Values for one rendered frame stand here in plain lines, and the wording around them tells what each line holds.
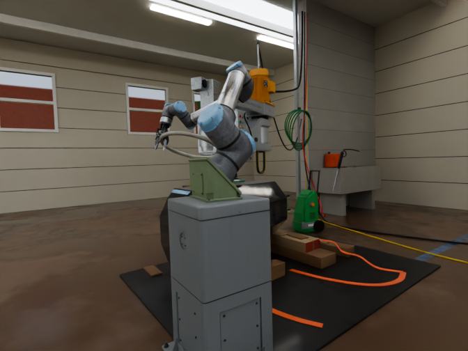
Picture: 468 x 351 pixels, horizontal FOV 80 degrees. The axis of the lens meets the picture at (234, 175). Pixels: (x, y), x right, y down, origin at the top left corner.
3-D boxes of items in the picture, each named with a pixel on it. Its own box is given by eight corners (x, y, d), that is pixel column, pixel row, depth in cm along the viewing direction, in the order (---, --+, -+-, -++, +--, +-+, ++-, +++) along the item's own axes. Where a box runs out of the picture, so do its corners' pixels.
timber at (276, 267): (261, 285, 229) (261, 271, 229) (251, 281, 238) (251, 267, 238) (285, 275, 248) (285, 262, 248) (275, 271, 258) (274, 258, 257)
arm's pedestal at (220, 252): (288, 361, 144) (285, 198, 140) (202, 411, 117) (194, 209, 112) (234, 317, 186) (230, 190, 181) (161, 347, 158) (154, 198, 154)
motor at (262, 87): (253, 108, 349) (253, 76, 346) (277, 105, 333) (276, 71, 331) (243, 105, 324) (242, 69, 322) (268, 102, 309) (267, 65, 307)
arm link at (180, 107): (190, 109, 217) (181, 113, 225) (181, 97, 211) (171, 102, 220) (184, 117, 212) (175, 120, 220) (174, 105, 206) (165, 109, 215)
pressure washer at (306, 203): (309, 226, 429) (308, 170, 425) (324, 231, 397) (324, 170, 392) (290, 229, 417) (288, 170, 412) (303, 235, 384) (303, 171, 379)
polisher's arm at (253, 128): (256, 160, 347) (255, 120, 344) (274, 159, 335) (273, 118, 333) (225, 161, 283) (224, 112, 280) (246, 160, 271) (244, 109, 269)
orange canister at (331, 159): (321, 168, 549) (321, 152, 548) (337, 168, 577) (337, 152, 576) (331, 168, 531) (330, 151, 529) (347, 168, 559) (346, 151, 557)
